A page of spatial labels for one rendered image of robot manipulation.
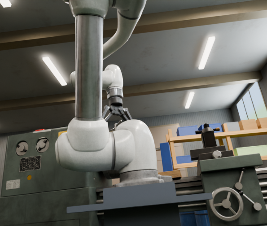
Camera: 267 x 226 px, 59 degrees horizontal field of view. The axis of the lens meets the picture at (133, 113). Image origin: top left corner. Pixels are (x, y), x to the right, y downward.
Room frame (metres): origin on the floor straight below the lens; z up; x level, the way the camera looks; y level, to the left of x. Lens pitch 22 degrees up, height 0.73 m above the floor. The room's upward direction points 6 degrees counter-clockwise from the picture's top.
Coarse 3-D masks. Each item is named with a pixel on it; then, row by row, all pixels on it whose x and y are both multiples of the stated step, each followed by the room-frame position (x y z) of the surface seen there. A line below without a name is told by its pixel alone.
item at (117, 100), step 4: (112, 100) 1.15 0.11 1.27; (116, 100) 1.15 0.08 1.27; (120, 100) 1.16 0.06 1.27; (112, 104) 1.16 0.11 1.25; (116, 104) 1.17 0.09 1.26; (120, 104) 1.17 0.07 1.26; (112, 108) 1.16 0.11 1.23; (120, 108) 1.19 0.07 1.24; (116, 112) 1.17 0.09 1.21; (120, 112) 1.18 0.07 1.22
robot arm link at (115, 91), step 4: (108, 88) 1.15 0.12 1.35; (112, 88) 1.14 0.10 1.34; (116, 88) 1.14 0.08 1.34; (120, 88) 1.15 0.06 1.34; (108, 92) 1.15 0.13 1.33; (112, 92) 1.14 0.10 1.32; (116, 92) 1.14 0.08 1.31; (120, 92) 1.15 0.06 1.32; (108, 96) 1.16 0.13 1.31; (112, 96) 1.15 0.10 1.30; (116, 96) 1.15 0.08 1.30; (120, 96) 1.16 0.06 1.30
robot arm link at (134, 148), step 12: (132, 120) 0.92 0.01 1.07; (120, 132) 0.89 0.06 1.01; (132, 132) 0.89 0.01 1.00; (144, 132) 0.91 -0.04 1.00; (120, 144) 0.88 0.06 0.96; (132, 144) 0.89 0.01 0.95; (144, 144) 0.90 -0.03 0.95; (120, 156) 0.88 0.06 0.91; (132, 156) 0.89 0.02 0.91; (144, 156) 0.90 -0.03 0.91; (156, 156) 0.96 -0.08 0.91; (120, 168) 0.92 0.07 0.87; (132, 168) 0.90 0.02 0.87; (144, 168) 0.90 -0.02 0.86; (156, 168) 0.95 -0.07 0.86
